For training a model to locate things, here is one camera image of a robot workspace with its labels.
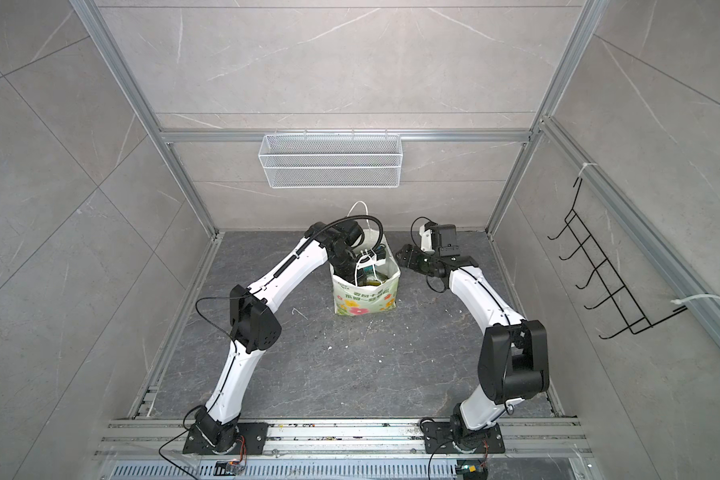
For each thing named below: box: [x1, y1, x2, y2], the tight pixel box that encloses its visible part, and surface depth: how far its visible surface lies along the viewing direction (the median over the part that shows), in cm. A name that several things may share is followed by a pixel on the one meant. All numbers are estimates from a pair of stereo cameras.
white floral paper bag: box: [330, 228, 401, 315], surface depth 80 cm
